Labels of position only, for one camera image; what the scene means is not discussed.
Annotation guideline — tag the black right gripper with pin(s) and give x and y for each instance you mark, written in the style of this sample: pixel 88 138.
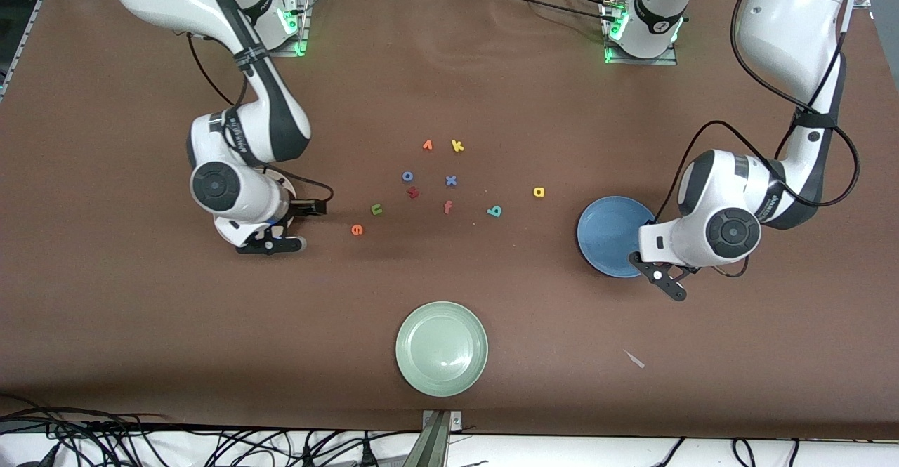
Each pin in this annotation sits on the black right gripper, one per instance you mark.
pixel 309 207

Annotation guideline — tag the teal foam letter b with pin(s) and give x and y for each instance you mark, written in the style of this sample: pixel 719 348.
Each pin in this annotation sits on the teal foam letter b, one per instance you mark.
pixel 494 211

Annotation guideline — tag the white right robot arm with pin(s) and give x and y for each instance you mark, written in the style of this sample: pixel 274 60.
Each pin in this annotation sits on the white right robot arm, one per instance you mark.
pixel 253 200

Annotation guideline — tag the beige round plate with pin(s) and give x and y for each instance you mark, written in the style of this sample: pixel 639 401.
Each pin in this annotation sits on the beige round plate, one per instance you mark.
pixel 286 187

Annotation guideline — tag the dark red foam letter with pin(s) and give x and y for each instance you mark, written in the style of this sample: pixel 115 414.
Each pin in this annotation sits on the dark red foam letter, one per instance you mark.
pixel 413 192

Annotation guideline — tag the brown table cover sheet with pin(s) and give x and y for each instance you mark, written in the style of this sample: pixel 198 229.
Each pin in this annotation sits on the brown table cover sheet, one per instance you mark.
pixel 449 88

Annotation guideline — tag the pale green round plate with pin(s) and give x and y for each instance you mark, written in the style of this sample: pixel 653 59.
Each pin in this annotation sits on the pale green round plate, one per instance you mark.
pixel 441 349

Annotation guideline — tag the blue round plate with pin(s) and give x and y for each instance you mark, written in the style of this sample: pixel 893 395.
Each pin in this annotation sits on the blue round plate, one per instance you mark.
pixel 604 235

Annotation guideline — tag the small white paper scrap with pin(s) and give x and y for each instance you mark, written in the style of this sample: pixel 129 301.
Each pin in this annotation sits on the small white paper scrap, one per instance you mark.
pixel 635 360

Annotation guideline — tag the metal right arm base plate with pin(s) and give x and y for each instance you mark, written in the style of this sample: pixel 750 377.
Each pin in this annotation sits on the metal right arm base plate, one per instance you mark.
pixel 303 21

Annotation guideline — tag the metal table edge bracket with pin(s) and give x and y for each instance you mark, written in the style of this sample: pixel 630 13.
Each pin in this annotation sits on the metal table edge bracket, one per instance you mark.
pixel 435 446

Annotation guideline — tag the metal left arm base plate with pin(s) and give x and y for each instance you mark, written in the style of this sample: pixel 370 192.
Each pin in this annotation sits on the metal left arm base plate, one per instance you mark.
pixel 660 60

